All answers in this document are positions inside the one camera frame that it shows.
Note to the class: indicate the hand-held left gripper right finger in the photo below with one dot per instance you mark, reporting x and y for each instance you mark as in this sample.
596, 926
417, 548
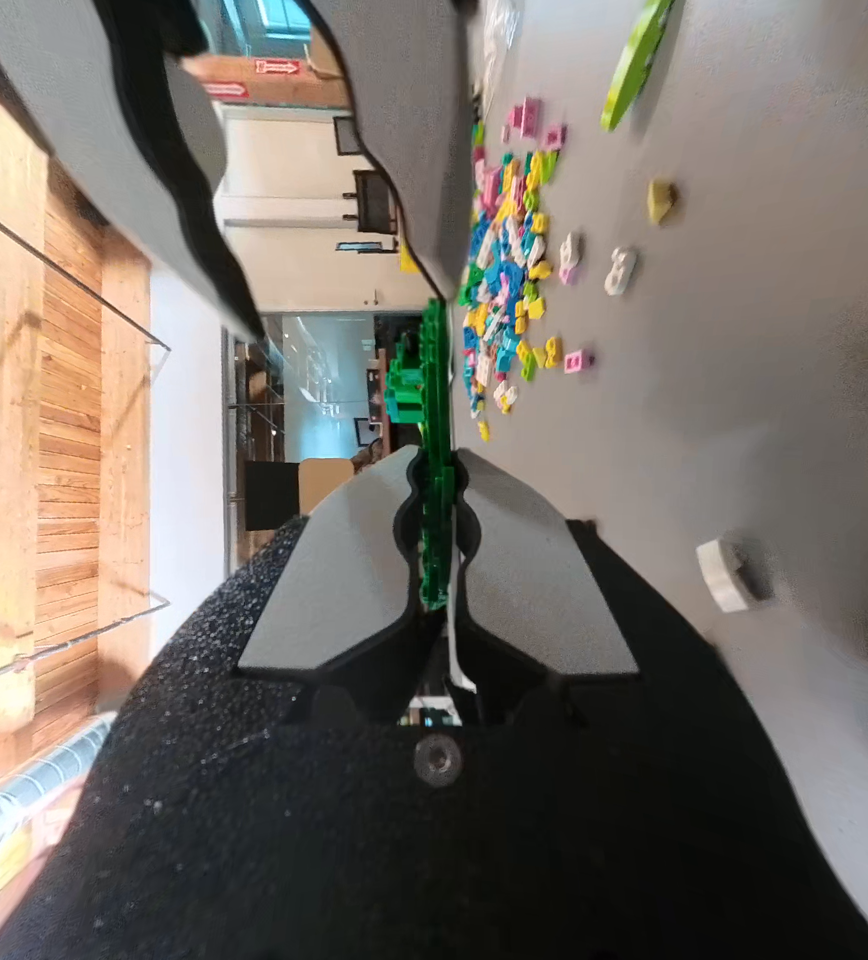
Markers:
535, 577

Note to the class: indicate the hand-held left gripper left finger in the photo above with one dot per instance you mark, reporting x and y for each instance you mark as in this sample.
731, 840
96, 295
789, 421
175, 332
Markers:
344, 570

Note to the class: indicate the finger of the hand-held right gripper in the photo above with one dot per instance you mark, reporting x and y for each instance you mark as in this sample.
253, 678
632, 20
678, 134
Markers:
104, 127
411, 112

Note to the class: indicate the green lego build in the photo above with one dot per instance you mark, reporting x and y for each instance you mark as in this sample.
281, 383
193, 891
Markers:
437, 420

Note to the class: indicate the lime green lego plate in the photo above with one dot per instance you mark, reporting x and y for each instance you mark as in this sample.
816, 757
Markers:
636, 64

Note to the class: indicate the pile of colourful lego bricks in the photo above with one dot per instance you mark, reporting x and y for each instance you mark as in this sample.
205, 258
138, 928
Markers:
509, 262

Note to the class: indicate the white curved lego brick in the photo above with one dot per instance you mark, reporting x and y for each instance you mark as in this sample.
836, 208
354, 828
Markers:
726, 574

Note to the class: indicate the white rounded lego plate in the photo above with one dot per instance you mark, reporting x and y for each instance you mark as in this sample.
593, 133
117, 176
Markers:
619, 270
570, 256

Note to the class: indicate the pink lego plate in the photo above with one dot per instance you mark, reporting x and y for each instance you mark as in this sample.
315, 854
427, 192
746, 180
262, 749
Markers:
578, 361

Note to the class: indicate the yellow lego slope piece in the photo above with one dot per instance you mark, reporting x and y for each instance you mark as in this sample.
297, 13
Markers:
662, 201

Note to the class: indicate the black chair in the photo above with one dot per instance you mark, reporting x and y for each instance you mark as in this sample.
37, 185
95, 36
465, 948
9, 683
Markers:
374, 201

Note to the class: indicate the clear plastic bag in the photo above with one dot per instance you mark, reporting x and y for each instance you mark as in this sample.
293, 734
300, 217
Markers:
501, 45

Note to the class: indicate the red wall sign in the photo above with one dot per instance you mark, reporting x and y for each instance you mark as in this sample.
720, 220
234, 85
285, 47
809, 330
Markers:
276, 67

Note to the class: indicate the silver flexible air duct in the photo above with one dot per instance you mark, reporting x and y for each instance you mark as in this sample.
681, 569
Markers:
14, 795

